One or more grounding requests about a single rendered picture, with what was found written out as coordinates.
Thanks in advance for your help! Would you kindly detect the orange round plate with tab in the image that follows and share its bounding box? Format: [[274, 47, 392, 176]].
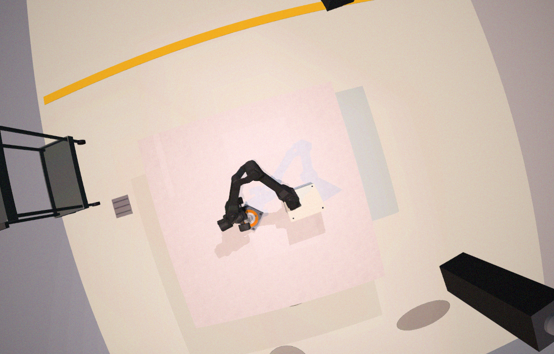
[[244, 209, 258, 227]]

